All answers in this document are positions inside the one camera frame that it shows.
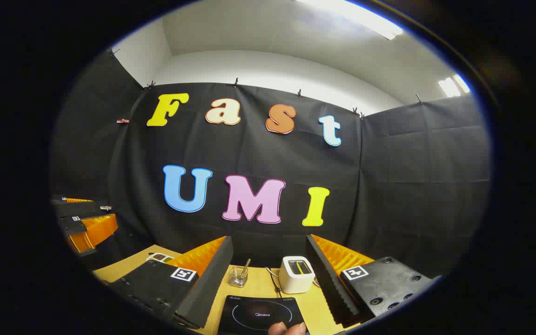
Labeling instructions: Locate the row of black clips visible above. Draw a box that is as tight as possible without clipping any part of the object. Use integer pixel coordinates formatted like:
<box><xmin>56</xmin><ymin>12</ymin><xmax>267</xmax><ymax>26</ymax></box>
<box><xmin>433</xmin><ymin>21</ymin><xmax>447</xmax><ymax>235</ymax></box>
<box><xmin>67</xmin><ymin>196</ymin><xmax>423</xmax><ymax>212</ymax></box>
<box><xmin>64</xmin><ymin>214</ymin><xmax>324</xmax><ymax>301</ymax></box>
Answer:
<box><xmin>110</xmin><ymin>47</ymin><xmax>424</xmax><ymax>119</ymax></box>

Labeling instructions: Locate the black power cable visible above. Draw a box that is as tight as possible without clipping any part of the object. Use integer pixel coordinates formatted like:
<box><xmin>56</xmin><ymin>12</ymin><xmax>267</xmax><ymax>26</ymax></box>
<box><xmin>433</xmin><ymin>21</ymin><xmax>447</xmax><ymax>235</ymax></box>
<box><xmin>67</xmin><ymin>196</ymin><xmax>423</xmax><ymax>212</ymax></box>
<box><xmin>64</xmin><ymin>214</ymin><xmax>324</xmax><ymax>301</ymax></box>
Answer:
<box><xmin>265</xmin><ymin>267</ymin><xmax>282</xmax><ymax>298</ymax></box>

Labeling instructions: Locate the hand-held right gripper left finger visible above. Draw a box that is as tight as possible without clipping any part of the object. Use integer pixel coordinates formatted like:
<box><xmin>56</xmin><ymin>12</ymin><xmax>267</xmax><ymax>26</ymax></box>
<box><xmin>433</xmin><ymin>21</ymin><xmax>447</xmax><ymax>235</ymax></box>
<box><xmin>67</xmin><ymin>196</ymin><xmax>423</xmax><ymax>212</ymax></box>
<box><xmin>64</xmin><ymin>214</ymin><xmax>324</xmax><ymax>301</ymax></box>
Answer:
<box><xmin>107</xmin><ymin>236</ymin><xmax>234</xmax><ymax>329</ymax></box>

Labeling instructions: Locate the black induction cooktop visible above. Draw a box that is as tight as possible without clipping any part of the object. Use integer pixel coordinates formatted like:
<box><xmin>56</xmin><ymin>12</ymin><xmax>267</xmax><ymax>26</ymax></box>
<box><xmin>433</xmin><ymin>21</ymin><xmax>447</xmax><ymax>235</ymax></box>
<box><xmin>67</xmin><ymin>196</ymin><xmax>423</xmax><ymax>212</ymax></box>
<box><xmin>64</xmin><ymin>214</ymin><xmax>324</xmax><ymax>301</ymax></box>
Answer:
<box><xmin>218</xmin><ymin>295</ymin><xmax>306</xmax><ymax>335</ymax></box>

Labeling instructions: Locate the small ceiling light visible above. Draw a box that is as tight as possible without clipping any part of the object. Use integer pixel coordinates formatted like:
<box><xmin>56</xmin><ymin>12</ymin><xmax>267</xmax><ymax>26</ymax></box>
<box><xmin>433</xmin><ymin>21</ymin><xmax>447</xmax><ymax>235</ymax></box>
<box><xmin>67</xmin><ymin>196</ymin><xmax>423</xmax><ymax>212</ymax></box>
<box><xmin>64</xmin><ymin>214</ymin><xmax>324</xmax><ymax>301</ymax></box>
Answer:
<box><xmin>438</xmin><ymin>74</ymin><xmax>471</xmax><ymax>97</ymax></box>

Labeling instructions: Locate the white toaster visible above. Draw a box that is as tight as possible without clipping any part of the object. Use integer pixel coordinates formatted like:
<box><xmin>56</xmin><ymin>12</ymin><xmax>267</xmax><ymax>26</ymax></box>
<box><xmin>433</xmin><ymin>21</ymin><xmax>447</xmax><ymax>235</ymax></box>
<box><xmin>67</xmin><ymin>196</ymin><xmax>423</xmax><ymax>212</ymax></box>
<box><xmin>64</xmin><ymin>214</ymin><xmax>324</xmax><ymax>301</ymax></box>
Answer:
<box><xmin>279</xmin><ymin>256</ymin><xmax>316</xmax><ymax>295</ymax></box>

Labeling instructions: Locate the metal wire basket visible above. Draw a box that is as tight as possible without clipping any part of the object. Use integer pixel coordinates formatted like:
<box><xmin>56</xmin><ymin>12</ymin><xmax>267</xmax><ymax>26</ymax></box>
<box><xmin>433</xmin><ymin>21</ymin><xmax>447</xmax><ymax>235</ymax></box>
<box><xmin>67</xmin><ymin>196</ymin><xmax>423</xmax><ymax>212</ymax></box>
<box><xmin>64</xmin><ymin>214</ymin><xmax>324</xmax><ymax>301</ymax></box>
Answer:
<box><xmin>228</xmin><ymin>266</ymin><xmax>249</xmax><ymax>288</ymax></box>

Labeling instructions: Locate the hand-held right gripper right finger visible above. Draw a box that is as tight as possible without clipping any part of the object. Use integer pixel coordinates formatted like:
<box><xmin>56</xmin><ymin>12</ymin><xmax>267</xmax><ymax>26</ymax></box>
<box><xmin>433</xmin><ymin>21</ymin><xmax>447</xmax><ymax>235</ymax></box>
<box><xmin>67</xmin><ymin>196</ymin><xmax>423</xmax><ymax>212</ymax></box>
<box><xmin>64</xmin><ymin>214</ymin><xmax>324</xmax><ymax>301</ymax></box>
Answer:
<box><xmin>306</xmin><ymin>234</ymin><xmax>441</xmax><ymax>328</ymax></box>

